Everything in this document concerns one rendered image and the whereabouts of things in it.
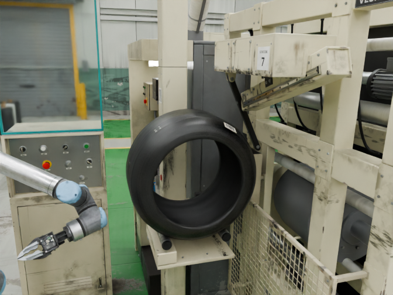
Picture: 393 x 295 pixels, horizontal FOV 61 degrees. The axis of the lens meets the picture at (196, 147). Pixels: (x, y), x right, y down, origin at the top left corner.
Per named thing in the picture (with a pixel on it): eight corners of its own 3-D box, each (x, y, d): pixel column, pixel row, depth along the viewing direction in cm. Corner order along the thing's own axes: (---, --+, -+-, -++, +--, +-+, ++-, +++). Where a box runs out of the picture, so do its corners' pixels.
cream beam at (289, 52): (212, 71, 170) (213, 41, 166) (257, 71, 177) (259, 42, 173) (270, 78, 114) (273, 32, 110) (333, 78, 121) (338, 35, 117)
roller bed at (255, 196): (223, 193, 206) (224, 146, 198) (244, 191, 210) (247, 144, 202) (235, 206, 187) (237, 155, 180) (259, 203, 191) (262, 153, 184)
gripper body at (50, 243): (37, 237, 136) (66, 223, 142) (36, 240, 143) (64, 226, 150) (45, 254, 135) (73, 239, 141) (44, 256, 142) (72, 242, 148)
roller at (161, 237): (150, 216, 180) (150, 208, 178) (158, 215, 181) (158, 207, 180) (162, 251, 147) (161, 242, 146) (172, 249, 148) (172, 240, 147)
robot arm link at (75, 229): (73, 220, 153) (82, 240, 152) (63, 225, 150) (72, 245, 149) (76, 217, 145) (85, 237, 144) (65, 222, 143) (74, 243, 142)
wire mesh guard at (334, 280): (227, 287, 212) (231, 184, 194) (230, 287, 212) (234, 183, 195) (312, 436, 129) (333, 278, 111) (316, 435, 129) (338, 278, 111)
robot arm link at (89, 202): (80, 179, 151) (93, 203, 148) (88, 185, 162) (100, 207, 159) (61, 191, 150) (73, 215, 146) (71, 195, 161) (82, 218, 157)
